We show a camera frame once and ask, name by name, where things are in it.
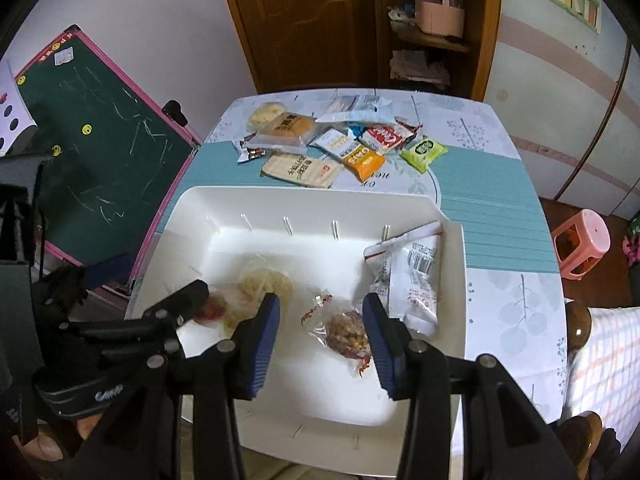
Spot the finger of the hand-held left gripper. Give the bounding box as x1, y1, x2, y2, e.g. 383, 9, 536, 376
30, 253, 136, 311
60, 279, 211, 363

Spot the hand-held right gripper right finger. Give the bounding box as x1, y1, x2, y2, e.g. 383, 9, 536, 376
361, 291, 568, 480

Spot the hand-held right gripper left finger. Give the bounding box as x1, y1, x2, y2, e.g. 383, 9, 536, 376
75, 292, 283, 480

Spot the nut snack clear packet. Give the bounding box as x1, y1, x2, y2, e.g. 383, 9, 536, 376
300, 294, 373, 378

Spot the round cracker clear packet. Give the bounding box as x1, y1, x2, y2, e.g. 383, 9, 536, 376
197, 255, 296, 333

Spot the white packet with red trim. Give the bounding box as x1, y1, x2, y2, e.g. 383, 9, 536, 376
362, 220, 446, 338

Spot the white plastic tray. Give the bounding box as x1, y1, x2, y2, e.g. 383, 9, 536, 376
126, 186, 468, 478

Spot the dark wafer packet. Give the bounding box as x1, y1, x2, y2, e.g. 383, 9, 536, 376
235, 137, 273, 163

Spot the beige cracker packet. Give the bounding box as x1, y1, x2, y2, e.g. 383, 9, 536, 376
260, 152, 346, 190

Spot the orange snack packet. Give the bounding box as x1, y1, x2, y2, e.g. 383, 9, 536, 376
341, 142, 387, 182

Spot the green snack packet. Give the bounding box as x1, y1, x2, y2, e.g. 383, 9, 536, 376
399, 136, 448, 174

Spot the yellow cake packet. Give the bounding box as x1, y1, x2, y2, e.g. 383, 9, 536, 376
248, 112, 318, 156

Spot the round bread packet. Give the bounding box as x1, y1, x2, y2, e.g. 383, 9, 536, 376
248, 101, 288, 128

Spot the white and yellow snack packet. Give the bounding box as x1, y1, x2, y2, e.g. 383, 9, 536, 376
307, 127, 353, 161

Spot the red and white snack packet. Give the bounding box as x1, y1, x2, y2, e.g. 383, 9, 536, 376
357, 122, 418, 153

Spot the blue and white snack packet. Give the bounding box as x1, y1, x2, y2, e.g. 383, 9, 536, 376
315, 100, 396, 136

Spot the grey printed snack packet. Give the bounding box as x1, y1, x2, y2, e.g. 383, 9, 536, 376
327, 94, 381, 113

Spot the person's left hand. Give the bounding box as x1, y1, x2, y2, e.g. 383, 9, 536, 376
10, 405, 108, 466

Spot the teal floral tablecloth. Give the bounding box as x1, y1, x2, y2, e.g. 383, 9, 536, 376
122, 89, 568, 426

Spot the black clamp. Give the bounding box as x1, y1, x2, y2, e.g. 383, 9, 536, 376
162, 100, 190, 128

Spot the white paper with dots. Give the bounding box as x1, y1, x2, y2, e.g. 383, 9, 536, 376
0, 60, 38, 153

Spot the wooden bedpost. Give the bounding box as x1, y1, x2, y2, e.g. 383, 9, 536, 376
565, 302, 593, 356

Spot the checkered bed blanket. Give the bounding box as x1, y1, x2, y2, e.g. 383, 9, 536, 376
565, 305, 640, 436

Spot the pink plastic stool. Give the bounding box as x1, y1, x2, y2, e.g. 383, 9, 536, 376
550, 209, 612, 281

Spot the pink cloth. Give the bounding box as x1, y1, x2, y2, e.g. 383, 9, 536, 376
622, 220, 640, 266

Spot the stack of papers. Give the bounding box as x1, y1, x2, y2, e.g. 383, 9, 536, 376
390, 49, 451, 86

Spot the pale wardrobe with pink stripes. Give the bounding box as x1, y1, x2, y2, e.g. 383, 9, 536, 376
482, 0, 640, 221

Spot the brown wooden door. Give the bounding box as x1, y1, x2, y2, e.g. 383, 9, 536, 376
215, 0, 381, 95

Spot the pink basket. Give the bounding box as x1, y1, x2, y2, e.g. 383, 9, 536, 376
415, 0, 466, 38

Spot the wooden shelf cabinet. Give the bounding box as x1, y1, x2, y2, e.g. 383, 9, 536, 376
375, 0, 503, 101

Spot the green chalkboard with pink frame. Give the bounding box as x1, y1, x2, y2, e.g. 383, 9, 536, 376
12, 24, 201, 301

